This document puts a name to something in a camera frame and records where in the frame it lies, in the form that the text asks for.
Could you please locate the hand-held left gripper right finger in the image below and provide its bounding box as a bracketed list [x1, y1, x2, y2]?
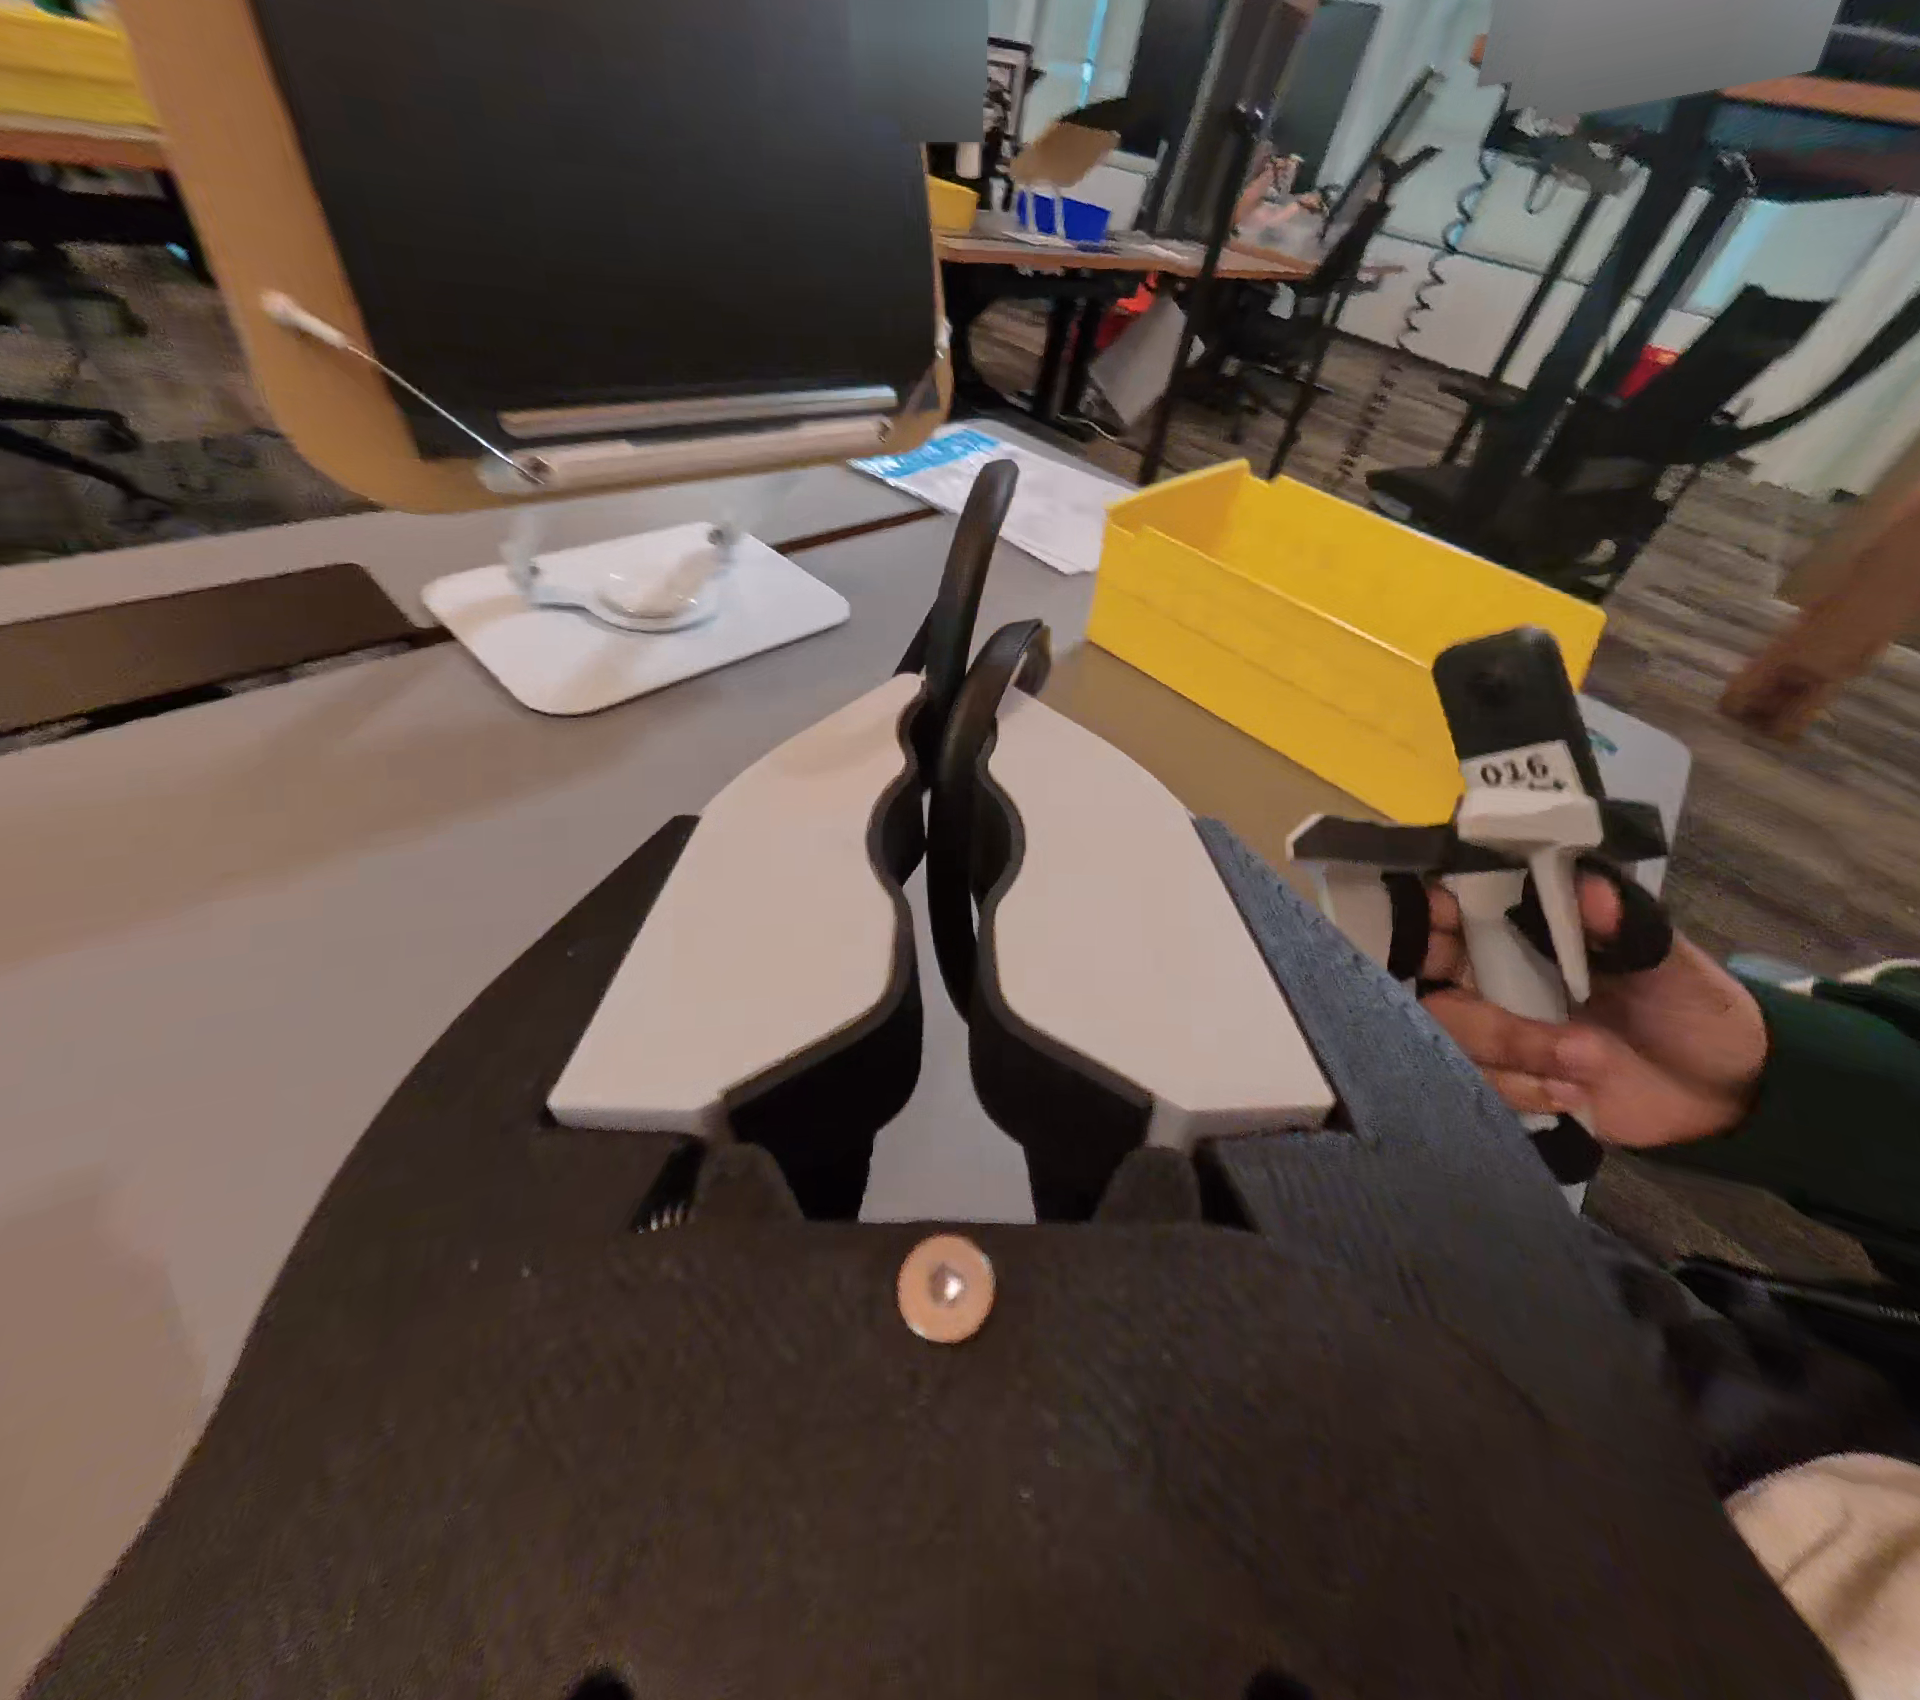
[968, 690, 1339, 1225]

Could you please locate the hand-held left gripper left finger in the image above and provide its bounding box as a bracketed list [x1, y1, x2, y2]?
[548, 672, 931, 1221]

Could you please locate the yellow plastic bin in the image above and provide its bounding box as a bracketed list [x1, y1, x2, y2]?
[1083, 459, 1611, 824]

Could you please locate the person's right forearm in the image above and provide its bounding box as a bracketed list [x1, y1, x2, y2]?
[1641, 965, 1920, 1297]

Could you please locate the grey desk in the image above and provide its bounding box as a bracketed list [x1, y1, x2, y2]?
[0, 417, 1696, 1700]

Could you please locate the raised standing desk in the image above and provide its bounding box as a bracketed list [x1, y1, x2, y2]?
[1476, 71, 1920, 412]

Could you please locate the person's right hand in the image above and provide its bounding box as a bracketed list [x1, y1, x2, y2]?
[1416, 885, 1771, 1155]

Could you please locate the black office chair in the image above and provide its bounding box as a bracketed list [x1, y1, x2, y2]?
[1374, 281, 1920, 597]

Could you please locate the printed paper sheet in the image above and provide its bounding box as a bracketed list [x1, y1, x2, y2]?
[847, 417, 1142, 576]

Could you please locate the wooden framed black board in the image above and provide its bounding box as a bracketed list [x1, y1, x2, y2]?
[168, 0, 944, 460]

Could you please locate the person's white clothing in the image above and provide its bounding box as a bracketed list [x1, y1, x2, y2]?
[1725, 1453, 1920, 1700]

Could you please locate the wooden book stand white base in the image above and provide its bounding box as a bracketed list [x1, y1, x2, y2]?
[68, 0, 962, 718]

